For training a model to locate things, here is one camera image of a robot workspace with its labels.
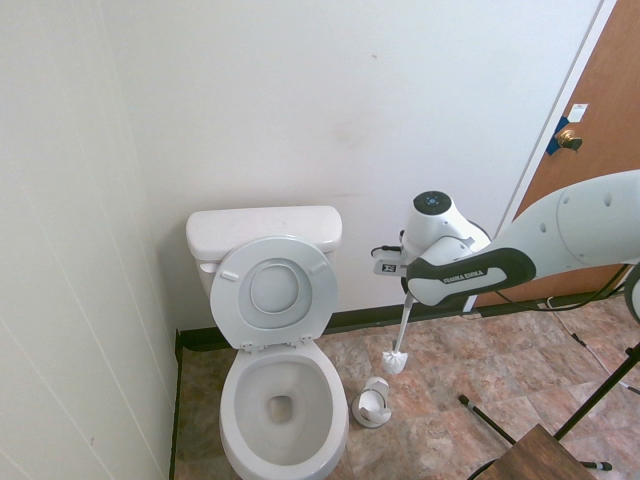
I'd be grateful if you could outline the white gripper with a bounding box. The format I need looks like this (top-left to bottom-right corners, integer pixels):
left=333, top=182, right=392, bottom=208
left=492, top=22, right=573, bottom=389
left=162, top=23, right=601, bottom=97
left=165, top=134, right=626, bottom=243
left=371, top=248, right=415, bottom=277

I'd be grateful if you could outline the white toilet brush grey handle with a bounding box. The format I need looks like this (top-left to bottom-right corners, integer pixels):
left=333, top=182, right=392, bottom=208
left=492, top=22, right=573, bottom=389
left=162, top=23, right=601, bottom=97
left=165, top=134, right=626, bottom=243
left=381, top=292, right=417, bottom=375

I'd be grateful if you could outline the white toilet seat lid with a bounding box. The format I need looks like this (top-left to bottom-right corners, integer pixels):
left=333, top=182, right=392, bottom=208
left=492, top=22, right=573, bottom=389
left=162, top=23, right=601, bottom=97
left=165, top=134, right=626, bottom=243
left=248, top=260, right=302, bottom=315

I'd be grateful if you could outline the white toilet tank lid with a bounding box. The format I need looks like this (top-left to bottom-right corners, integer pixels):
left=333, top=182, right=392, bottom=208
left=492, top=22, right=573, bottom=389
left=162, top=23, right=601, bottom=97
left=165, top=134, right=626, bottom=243
left=185, top=205, right=344, bottom=254

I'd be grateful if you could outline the white toilet brush holder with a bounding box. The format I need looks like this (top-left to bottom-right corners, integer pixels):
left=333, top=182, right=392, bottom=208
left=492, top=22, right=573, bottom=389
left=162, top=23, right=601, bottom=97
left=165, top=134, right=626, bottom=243
left=353, top=375, right=392, bottom=429

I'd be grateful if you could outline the white toilet seat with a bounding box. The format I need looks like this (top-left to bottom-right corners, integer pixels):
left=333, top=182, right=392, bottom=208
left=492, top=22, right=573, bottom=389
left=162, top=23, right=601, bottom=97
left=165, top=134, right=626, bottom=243
left=209, top=235, right=340, bottom=354

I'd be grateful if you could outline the white toilet tank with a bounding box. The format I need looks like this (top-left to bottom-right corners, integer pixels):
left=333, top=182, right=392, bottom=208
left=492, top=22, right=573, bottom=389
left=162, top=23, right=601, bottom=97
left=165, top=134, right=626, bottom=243
left=191, top=238, right=343, bottom=301

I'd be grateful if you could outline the white toilet bowl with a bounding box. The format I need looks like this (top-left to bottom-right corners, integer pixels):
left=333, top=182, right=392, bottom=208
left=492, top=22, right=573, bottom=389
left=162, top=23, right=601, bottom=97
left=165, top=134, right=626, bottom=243
left=218, top=342, right=350, bottom=480

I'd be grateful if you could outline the blue tape strip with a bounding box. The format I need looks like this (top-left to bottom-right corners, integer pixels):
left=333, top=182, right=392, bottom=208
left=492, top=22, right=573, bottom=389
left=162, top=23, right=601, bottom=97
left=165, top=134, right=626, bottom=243
left=545, top=115, right=574, bottom=156

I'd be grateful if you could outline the brass door knob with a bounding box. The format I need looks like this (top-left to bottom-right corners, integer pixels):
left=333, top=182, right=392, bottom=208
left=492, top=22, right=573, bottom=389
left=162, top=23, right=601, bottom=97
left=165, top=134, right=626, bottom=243
left=555, top=127, right=584, bottom=151

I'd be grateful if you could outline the dark wooden table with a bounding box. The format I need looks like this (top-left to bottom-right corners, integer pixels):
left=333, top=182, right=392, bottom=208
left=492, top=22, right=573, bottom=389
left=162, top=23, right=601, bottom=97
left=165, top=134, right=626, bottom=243
left=467, top=422, right=606, bottom=480

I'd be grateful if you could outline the brown wooden door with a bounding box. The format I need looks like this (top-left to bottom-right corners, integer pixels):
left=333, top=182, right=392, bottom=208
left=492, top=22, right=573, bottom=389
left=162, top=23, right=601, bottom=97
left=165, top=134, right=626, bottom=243
left=479, top=0, right=640, bottom=309

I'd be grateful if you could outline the black wall baseboard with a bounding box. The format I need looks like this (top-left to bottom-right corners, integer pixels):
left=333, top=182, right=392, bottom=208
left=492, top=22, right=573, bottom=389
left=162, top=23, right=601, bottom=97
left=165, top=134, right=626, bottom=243
left=177, top=298, right=481, bottom=351
left=167, top=328, right=184, bottom=480

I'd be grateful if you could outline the white floor cable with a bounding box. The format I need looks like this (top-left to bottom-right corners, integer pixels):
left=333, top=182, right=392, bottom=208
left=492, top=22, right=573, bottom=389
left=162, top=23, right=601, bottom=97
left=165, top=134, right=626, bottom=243
left=537, top=295, right=640, bottom=396

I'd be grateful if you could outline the white door frame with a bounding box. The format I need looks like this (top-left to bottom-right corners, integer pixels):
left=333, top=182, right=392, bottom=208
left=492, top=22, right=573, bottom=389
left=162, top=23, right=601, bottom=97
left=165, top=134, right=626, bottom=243
left=487, top=0, right=621, bottom=241

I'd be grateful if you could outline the black floor cable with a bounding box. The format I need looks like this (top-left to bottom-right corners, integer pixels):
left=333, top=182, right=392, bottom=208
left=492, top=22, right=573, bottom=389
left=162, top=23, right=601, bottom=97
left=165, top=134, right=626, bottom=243
left=467, top=457, right=501, bottom=480

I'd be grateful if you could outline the black camera tripod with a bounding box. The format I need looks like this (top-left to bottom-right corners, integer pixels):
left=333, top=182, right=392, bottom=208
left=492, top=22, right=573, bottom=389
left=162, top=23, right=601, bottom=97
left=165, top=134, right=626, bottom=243
left=457, top=343, right=640, bottom=474

